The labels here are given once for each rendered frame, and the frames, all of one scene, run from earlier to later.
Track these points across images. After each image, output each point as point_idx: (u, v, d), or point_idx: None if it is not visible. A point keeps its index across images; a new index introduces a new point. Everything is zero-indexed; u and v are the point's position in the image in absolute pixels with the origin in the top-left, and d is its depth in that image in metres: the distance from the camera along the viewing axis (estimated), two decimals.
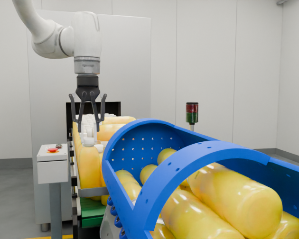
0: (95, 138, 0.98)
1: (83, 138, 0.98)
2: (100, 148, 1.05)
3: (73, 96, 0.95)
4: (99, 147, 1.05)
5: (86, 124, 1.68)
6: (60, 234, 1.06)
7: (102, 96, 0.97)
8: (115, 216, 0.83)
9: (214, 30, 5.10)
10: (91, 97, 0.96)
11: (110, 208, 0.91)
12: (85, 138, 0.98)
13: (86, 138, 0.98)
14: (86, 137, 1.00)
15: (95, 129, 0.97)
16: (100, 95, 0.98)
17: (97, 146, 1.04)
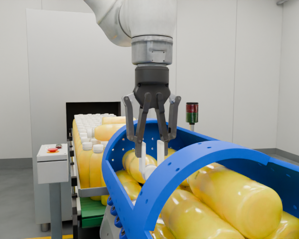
0: None
1: (144, 175, 0.61)
2: (100, 148, 1.05)
3: (131, 99, 0.59)
4: (99, 147, 1.05)
5: (86, 124, 1.68)
6: (60, 234, 1.06)
7: (174, 100, 0.62)
8: (115, 216, 0.83)
9: (214, 30, 5.10)
10: (158, 102, 0.60)
11: (110, 208, 0.91)
12: (146, 176, 0.61)
13: (148, 174, 0.62)
14: (150, 169, 0.62)
15: (162, 151, 0.62)
16: (171, 97, 0.62)
17: (97, 146, 1.04)
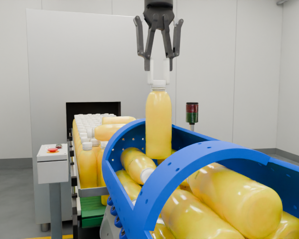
0: (167, 78, 0.73)
1: (143, 179, 0.64)
2: (163, 83, 0.72)
3: (141, 19, 0.70)
4: (162, 82, 0.72)
5: (86, 124, 1.68)
6: (60, 234, 1.06)
7: (178, 22, 0.72)
8: (115, 216, 0.83)
9: (214, 30, 5.10)
10: (164, 22, 0.71)
11: (110, 208, 0.91)
12: (145, 180, 0.64)
13: (146, 178, 0.64)
14: (148, 173, 0.64)
15: (167, 66, 0.73)
16: (174, 21, 0.73)
17: (159, 80, 0.72)
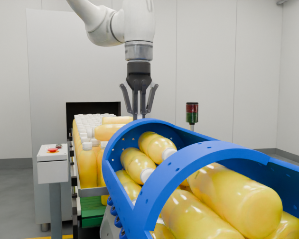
0: None
1: (143, 179, 0.64)
2: None
3: (152, 85, 0.91)
4: None
5: (86, 124, 1.68)
6: (60, 234, 1.06)
7: None
8: (115, 216, 0.83)
9: (214, 30, 5.10)
10: None
11: (110, 208, 0.91)
12: (145, 180, 0.64)
13: (146, 178, 0.64)
14: (148, 173, 0.64)
15: None
16: (126, 84, 0.88)
17: None
